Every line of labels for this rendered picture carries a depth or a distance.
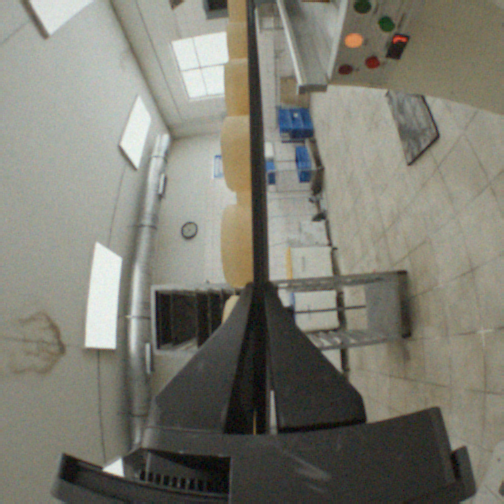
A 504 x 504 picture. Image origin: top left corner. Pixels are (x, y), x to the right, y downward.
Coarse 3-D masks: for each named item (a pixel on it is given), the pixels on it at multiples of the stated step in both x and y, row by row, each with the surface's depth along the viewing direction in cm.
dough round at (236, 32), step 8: (232, 24) 15; (240, 24) 15; (232, 32) 15; (240, 32) 15; (232, 40) 16; (240, 40) 15; (232, 48) 16; (240, 48) 16; (232, 56) 16; (240, 56) 16
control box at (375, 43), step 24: (384, 0) 24; (408, 0) 22; (336, 24) 33; (360, 24) 30; (408, 24) 27; (336, 48) 37; (360, 48) 36; (384, 48) 34; (336, 72) 43; (360, 72) 42; (384, 72) 41
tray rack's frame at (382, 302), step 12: (384, 276) 175; (396, 276) 159; (240, 288) 228; (372, 288) 200; (384, 288) 176; (396, 288) 158; (156, 300) 180; (372, 300) 200; (384, 300) 176; (396, 300) 156; (156, 312) 171; (300, 312) 222; (312, 312) 221; (372, 312) 200; (384, 312) 175; (396, 312) 155; (156, 324) 169; (372, 324) 200; (384, 324) 175; (396, 324) 154; (156, 336) 167; (156, 348) 164; (168, 348) 184
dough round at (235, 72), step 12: (228, 60) 15; (240, 60) 15; (228, 72) 14; (240, 72) 14; (228, 84) 15; (240, 84) 15; (228, 96) 15; (240, 96) 15; (228, 108) 16; (240, 108) 16
